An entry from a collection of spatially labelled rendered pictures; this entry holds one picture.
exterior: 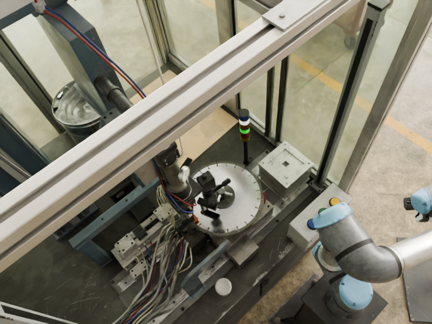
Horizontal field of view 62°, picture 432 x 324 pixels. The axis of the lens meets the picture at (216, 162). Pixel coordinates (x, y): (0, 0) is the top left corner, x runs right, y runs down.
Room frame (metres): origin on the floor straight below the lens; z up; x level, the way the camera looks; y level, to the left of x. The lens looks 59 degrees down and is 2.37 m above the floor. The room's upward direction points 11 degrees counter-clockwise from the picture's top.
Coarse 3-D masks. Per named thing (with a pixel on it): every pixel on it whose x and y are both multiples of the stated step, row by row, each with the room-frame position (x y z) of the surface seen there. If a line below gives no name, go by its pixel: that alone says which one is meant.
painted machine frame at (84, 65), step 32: (64, 0) 1.00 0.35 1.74; (64, 32) 0.87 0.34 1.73; (96, 32) 0.87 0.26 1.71; (64, 64) 1.08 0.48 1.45; (96, 64) 0.85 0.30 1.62; (96, 96) 0.87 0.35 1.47; (0, 128) 0.82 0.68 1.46; (0, 160) 0.75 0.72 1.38; (32, 160) 0.82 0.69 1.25; (0, 192) 0.73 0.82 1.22; (64, 224) 0.76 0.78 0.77; (96, 224) 0.61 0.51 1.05; (96, 256) 0.54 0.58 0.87
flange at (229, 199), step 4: (224, 188) 0.70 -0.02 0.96; (228, 188) 0.70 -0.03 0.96; (232, 188) 0.69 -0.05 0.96; (216, 192) 0.69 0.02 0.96; (232, 192) 0.68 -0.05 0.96; (224, 196) 0.66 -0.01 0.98; (228, 196) 0.66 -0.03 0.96; (232, 196) 0.66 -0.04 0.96; (216, 200) 0.65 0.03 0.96; (220, 200) 0.65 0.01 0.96; (224, 200) 0.65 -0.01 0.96; (228, 200) 0.64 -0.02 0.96; (232, 200) 0.64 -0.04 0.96; (220, 204) 0.63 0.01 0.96; (224, 204) 0.63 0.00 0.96; (228, 204) 0.62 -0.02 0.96
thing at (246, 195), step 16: (224, 176) 0.76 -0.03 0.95; (240, 176) 0.75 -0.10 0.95; (240, 192) 0.67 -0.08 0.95; (256, 192) 0.66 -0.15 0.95; (208, 208) 0.63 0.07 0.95; (224, 208) 0.61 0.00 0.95; (240, 208) 0.60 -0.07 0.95; (256, 208) 0.59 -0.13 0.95; (208, 224) 0.56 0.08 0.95; (224, 224) 0.54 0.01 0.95; (240, 224) 0.53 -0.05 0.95
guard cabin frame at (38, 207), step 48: (240, 0) 0.49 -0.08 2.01; (288, 0) 0.41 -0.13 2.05; (336, 0) 0.41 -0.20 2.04; (0, 48) 1.38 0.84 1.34; (240, 48) 0.35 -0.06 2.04; (288, 48) 0.36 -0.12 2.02; (48, 96) 1.40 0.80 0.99; (192, 96) 0.28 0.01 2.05; (384, 96) 0.65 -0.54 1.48; (96, 144) 0.24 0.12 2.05; (144, 144) 0.24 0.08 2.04; (48, 192) 0.19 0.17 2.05; (96, 192) 0.20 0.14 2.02; (0, 240) 0.15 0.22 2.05
